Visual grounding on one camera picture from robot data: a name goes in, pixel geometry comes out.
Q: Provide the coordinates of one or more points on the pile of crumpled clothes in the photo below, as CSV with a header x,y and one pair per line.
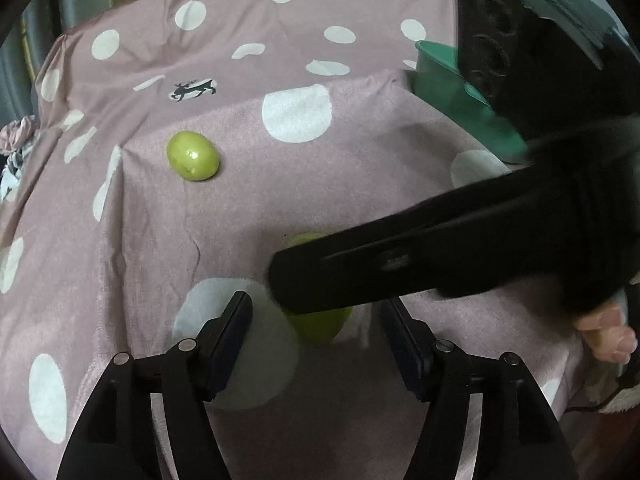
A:
x,y
12,155

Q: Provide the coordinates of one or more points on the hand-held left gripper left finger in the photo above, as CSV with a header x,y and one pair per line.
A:
x,y
229,342

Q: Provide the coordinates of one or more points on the green plastic bowl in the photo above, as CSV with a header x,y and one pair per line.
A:
x,y
460,105

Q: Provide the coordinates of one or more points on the pink polka dot blanket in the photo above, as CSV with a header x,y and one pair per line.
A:
x,y
250,185

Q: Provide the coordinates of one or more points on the green fruit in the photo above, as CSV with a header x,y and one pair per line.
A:
x,y
320,322
193,156

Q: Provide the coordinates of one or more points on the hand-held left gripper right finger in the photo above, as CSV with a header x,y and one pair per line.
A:
x,y
406,355

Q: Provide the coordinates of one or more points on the grey curtain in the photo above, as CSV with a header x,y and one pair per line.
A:
x,y
30,60

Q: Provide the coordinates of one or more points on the person's right hand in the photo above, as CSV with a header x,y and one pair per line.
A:
x,y
607,332

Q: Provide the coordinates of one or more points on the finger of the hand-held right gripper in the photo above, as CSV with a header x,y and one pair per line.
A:
x,y
400,260

